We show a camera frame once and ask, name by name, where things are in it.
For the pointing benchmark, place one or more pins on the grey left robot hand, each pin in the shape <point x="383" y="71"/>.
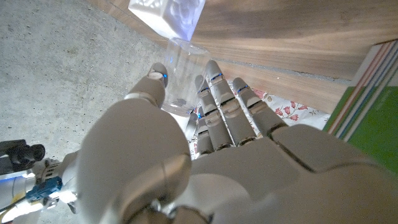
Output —
<point x="248" y="174"/>

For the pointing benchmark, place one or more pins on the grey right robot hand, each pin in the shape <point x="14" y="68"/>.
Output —
<point x="66" y="174"/>

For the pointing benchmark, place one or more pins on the clear white-capped medicine bottle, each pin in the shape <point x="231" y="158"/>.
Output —
<point x="186" y="71"/>

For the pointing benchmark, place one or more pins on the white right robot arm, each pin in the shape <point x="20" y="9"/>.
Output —
<point x="12" y="189"/>

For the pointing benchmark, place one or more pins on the green straw box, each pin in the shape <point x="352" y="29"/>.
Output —
<point x="379" y="124"/>

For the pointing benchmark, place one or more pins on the white perforated cube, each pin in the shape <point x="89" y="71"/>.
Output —
<point x="168" y="15"/>

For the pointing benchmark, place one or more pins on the floral backdrop cloth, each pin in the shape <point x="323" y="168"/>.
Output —
<point x="298" y="112"/>

